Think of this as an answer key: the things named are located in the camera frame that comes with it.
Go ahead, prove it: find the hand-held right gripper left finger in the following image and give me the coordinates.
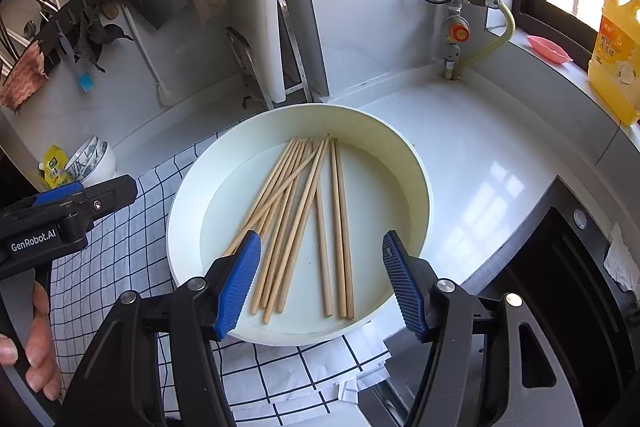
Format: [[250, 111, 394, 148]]
[[60, 229, 262, 427]]

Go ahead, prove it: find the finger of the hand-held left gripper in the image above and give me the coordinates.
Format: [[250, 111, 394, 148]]
[[0, 181, 85, 220], [64, 174, 139, 229]]

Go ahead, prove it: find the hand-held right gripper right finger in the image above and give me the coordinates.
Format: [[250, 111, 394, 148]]
[[381, 229, 583, 427]]

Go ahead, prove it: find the pile of wooden chopsticks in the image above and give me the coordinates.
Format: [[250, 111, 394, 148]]
[[220, 133, 356, 325]]

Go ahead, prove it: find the white round basin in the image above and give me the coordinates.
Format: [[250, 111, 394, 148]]
[[166, 103, 432, 348]]

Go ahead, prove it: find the person's left hand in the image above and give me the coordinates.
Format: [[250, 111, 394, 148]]
[[0, 282, 62, 401]]

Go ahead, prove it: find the yellow seasoning pouch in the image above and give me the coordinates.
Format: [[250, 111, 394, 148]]
[[39, 144, 76, 188]]

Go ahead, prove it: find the blue patterned bowl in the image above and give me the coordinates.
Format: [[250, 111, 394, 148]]
[[65, 136, 103, 180], [75, 139, 110, 182]]

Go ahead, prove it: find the white black-checked cloth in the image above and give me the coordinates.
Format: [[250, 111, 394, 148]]
[[47, 142, 393, 425]]

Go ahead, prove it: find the blue silicone brush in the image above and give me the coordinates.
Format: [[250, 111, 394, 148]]
[[59, 32, 96, 94]]

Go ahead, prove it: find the pink-brown rag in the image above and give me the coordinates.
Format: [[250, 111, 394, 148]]
[[0, 42, 51, 112]]

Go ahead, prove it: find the black sink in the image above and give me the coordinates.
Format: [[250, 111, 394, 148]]
[[475, 177, 640, 427]]

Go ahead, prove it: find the dark hanging cloth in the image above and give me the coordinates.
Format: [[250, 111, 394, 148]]
[[74, 7, 135, 72]]

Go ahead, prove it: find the metal rack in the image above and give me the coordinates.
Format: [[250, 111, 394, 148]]
[[226, 0, 313, 112]]

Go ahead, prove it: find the white tissue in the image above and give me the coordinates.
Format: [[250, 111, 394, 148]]
[[602, 223, 640, 293]]

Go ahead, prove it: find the white cutting board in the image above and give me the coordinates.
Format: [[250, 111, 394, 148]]
[[227, 0, 287, 104]]

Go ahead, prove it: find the grey regulator with orange knob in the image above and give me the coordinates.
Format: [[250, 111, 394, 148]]
[[440, 7, 472, 45]]

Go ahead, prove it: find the pink dish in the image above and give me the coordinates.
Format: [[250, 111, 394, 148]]
[[526, 34, 573, 65]]

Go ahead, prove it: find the yellow oil bottle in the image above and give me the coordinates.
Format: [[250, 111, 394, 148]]
[[587, 0, 640, 126]]

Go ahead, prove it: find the white-handled dish brush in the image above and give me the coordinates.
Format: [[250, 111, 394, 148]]
[[120, 4, 176, 105]]

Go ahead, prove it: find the yellow gas hose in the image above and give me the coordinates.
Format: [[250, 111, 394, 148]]
[[457, 0, 516, 68]]

